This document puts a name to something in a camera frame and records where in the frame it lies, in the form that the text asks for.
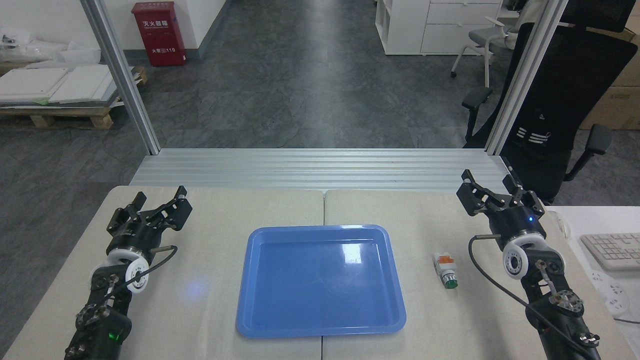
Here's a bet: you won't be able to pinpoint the brown cardboard box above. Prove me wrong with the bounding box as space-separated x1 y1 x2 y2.
580 15 640 131

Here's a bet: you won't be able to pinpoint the white power strip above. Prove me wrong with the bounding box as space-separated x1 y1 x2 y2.
590 270 632 316

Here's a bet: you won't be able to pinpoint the white computer mouse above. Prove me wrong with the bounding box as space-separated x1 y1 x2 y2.
547 210 571 239

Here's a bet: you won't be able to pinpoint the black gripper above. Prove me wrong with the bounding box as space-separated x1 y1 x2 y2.
456 169 547 247
106 186 193 257

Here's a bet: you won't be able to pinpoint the white storage cabinet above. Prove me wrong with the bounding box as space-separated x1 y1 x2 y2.
375 0 503 56

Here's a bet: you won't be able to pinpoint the black mesh office chair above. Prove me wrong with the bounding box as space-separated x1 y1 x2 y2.
461 0 639 206

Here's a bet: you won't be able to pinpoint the clear plastic wrapping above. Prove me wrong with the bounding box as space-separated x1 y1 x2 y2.
0 32 102 66

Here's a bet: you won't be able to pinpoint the grey white office chair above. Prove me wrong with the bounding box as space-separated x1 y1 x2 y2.
450 15 521 88

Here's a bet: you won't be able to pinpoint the green push button switch part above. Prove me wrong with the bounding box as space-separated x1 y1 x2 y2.
433 252 459 290

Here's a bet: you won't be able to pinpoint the silver aluminium post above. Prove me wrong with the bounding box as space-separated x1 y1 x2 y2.
80 0 161 156
484 0 569 156

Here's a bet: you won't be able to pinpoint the red fire extinguisher box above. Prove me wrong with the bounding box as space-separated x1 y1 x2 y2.
131 1 187 67

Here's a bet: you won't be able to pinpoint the blue plastic tray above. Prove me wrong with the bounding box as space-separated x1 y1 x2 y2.
235 224 407 339

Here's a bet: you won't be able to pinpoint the white foam boards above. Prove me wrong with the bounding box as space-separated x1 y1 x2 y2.
0 64 136 107

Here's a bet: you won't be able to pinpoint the white keyboard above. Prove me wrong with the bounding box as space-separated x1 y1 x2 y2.
580 232 640 272

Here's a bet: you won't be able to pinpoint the wooden pallet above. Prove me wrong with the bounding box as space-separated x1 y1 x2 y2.
0 65 149 130

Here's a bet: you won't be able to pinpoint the silver aluminium rail platform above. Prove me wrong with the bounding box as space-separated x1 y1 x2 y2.
129 148 523 193

